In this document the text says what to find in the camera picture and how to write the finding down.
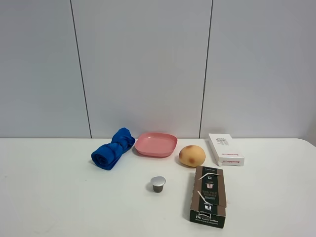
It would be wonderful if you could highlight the white rectangular box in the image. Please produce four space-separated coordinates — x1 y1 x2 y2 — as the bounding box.
208 133 244 166

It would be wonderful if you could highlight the round bread bun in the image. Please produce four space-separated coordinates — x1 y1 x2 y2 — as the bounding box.
178 145 206 167

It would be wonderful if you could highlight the silver coffee capsule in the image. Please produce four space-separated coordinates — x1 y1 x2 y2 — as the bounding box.
150 176 166 193

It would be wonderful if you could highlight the pink square plate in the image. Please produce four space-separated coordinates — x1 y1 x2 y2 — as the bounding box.
134 132 178 158

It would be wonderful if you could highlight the blue towel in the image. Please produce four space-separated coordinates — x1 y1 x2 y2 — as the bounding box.
91 127 135 170

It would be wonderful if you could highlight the brown coffee capsule box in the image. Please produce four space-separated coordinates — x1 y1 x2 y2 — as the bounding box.
189 166 227 229

